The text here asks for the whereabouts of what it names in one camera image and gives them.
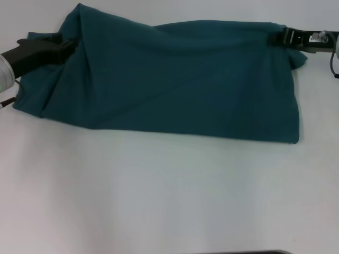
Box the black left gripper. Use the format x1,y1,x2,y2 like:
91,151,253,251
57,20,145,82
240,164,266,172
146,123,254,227
0,32,78,79

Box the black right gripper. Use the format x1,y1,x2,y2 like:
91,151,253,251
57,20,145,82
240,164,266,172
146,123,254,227
266,27,339,54

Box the right gripper cable with connector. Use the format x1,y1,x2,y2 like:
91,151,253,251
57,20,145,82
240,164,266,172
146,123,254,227
311,30,339,79

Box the teal T-shirt with white print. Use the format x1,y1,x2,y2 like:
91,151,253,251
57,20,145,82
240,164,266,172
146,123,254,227
12,2,309,146

